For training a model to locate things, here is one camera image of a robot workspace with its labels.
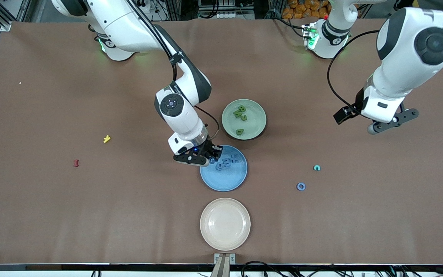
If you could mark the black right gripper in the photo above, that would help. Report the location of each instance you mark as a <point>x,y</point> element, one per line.
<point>210,149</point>

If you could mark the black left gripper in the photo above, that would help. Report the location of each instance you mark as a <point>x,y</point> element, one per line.
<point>343,114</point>

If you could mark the blue foam letter E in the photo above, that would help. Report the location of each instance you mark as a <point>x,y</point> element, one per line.
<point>227,164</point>

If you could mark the blue foam letter X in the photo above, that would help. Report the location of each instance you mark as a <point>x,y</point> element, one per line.
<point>232,159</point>

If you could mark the green foam letter P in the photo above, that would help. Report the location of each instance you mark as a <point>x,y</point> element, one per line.
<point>242,130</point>

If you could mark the green foam letter F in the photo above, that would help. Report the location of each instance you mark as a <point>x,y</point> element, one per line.
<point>244,118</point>

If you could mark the green foam letter N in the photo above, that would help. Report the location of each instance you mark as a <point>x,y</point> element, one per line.
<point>237,113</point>

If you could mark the green foam letter B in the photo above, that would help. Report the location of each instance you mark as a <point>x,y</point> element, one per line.
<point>241,108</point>

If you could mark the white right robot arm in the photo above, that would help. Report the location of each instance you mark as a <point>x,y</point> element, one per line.
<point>129,27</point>

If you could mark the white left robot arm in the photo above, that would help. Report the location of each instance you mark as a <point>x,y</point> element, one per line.
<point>406,73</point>

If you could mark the blue plate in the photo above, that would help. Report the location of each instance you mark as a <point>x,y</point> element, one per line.
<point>223,181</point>

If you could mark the light green plate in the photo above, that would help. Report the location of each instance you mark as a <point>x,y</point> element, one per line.
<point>254,119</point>

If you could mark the beige plate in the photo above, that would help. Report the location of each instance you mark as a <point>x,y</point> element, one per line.
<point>225,224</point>

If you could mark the blue foam letter O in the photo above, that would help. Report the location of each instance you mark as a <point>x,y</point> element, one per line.
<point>298,186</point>

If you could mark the yellow foam letter K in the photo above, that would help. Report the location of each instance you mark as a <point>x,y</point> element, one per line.
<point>107,139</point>

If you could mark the bag of orange items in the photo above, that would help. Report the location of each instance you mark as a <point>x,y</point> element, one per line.
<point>302,9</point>

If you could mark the white power strip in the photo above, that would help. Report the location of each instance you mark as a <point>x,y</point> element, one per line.
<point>229,15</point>

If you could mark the brown table cover sheet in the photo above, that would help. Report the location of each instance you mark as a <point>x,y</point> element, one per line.
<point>90,211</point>

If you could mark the grey metal mounting bracket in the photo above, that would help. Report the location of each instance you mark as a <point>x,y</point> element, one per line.
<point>224,265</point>

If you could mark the aluminium frame profile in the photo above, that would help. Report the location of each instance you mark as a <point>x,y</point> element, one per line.
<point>5,27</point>

